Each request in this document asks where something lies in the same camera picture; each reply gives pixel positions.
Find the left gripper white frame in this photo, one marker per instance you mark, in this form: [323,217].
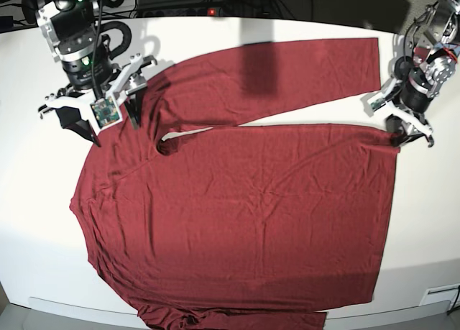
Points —
[405,124]

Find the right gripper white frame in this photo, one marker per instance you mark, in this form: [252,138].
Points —
[85,112]

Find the dark red long-sleeve shirt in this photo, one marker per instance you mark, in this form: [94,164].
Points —
[200,220]

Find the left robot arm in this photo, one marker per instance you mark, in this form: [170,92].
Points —
[429,57]

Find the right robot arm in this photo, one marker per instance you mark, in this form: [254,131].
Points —
[99,89]

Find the power strip with red light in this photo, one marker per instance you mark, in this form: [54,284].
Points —
[180,12]

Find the white label plate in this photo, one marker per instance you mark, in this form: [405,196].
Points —
[440,294]

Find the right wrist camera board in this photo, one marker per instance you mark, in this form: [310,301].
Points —
[105,112]

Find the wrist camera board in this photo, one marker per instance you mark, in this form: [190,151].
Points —
[377,103]
[105,112]

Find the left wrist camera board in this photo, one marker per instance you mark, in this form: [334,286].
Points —
[377,103]

